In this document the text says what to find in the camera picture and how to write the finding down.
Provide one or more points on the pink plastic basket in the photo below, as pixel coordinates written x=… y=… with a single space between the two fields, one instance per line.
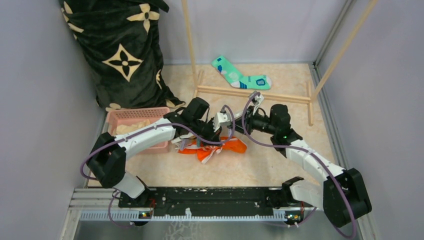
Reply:
x=129 y=117

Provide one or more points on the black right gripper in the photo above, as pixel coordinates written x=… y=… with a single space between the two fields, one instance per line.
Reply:
x=249 y=118

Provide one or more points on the green blue patterned sock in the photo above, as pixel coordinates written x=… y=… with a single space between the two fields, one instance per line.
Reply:
x=236 y=79

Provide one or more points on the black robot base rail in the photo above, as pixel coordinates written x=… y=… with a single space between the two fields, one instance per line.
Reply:
x=211 y=201

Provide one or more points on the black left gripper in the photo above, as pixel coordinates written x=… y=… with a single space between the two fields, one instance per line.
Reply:
x=212 y=135

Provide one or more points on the beige cloth in basket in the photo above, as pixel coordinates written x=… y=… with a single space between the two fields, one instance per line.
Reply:
x=124 y=129

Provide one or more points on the purple clothes peg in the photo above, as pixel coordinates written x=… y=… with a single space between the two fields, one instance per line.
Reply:
x=183 y=144

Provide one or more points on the orange underwear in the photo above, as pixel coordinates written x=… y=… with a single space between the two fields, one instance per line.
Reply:
x=206 y=152

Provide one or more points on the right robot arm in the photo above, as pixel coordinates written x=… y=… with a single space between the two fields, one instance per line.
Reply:
x=341 y=193

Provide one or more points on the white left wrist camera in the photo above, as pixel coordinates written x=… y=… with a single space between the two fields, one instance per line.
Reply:
x=221 y=119

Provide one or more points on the white multi-clip hanger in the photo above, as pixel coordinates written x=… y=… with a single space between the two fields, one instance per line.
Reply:
x=185 y=136

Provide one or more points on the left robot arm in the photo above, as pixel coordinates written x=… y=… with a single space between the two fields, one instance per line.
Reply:
x=107 y=160

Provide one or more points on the black floral blanket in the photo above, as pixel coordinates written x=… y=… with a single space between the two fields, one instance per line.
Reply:
x=120 y=41

